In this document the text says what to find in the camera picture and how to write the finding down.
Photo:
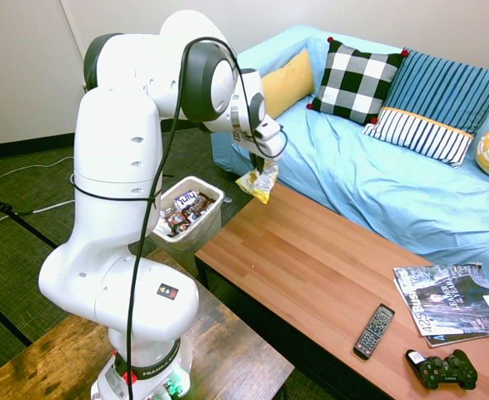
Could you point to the hint water bottle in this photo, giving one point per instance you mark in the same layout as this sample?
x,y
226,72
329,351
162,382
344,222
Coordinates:
x,y
186,202

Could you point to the plain mustard pillow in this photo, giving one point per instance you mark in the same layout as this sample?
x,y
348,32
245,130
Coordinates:
x,y
287,85

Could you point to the black remote control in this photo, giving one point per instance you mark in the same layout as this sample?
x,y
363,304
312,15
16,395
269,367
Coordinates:
x,y
374,331

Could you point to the light blue sofa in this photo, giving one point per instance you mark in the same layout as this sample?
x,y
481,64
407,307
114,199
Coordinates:
x,y
373,196

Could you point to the white plastic trash bin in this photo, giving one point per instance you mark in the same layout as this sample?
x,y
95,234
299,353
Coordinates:
x,y
194,239

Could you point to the black white checkered pillow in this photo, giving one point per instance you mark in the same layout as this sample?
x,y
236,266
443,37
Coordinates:
x,y
356,81

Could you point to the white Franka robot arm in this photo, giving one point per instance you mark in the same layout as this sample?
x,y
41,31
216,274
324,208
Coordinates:
x,y
115,137

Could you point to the black game controller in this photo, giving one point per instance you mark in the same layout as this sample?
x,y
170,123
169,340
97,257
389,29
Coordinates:
x,y
444,370

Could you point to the white navy striped pillow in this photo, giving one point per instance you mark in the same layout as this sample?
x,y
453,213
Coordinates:
x,y
423,135

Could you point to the dark cover business magazine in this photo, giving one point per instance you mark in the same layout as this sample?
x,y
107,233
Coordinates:
x,y
448,298

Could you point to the blue striped pillow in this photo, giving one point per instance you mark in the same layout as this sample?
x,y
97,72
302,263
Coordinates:
x,y
448,91

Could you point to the rustic dark wood table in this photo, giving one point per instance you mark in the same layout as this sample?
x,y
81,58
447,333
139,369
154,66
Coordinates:
x,y
236,362

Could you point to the crumpled white paper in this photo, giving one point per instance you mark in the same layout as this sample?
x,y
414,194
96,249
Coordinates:
x,y
161,223

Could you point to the yellow chip bag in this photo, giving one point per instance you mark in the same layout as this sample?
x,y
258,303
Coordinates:
x,y
258,185

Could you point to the red snack wrapper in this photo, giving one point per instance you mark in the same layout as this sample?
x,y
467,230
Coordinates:
x,y
177,220

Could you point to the wooden coffee table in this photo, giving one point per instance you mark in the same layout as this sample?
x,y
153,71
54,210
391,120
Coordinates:
x,y
302,266

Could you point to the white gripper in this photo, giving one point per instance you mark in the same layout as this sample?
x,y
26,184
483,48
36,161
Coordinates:
x,y
265,146

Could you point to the dark brown snack wrapper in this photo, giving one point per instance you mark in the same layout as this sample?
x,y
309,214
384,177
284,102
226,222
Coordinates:
x,y
204,203

